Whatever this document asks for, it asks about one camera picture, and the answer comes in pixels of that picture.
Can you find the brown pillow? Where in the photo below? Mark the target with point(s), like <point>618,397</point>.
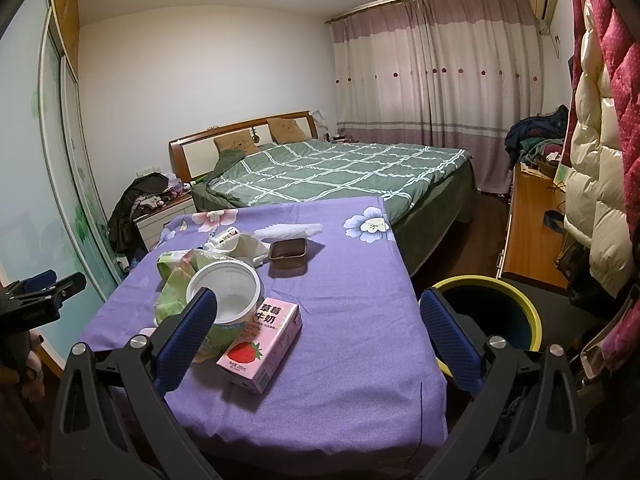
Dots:
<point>287,131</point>
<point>235,141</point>

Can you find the sliding door wardrobe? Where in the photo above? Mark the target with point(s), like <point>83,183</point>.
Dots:
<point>50,160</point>

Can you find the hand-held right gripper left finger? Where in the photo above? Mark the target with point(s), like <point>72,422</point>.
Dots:
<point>187,340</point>

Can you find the wooden bed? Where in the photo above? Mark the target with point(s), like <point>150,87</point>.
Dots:
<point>200,152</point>

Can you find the dark rectangular food tray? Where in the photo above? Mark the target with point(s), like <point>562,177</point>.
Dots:
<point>287,252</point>

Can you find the green checked duvet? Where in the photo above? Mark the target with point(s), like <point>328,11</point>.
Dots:
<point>325,170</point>

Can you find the black glossy jacket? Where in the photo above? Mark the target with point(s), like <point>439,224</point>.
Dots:
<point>590,290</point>

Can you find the pile of mixed clothes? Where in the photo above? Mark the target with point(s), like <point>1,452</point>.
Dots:
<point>530,135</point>

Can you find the white wall socket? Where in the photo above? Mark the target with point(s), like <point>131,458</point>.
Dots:
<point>147,170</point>

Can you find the small white drink bottle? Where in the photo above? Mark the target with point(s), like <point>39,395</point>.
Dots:
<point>226,236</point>

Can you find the beige bag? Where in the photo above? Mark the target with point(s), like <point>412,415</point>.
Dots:
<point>595,355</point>

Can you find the white paper towel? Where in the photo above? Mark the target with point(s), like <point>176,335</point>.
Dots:
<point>290,231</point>

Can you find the pink and white curtain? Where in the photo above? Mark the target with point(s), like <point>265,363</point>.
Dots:
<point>425,85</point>

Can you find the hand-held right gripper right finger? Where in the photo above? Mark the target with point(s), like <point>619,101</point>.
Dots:
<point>450,340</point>

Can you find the white tub with green label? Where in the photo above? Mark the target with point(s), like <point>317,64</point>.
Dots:
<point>230,295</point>

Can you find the white nightstand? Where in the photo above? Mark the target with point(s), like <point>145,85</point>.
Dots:
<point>155,225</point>

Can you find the red quilted jacket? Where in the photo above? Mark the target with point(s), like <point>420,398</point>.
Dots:
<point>622,60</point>

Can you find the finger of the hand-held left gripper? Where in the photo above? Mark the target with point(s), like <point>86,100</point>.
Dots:
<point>37,280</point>
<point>65,290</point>

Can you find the pink strawberry milk carton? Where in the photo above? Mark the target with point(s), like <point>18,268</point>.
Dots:
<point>260,350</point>

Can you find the wooden desk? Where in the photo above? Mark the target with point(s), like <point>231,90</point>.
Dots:
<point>530,230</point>

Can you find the beige wrapper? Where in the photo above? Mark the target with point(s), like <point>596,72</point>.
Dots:
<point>247,249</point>

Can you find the green plastic bag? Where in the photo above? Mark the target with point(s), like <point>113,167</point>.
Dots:
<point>175,280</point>

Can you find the brown bag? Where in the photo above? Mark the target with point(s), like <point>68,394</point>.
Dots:
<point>570,262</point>

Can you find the pink floral fleece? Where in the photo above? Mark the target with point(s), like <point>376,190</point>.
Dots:
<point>620,340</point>

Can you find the yellow rimmed trash bin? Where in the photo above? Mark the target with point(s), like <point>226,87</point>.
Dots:
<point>500,310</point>

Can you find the purple floral tablecloth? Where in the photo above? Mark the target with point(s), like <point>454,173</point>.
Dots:
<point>350,310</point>

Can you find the dark grey mat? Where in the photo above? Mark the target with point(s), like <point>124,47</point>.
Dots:
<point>545,310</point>

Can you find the white down jacket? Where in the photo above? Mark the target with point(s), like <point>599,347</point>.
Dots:
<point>595,160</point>

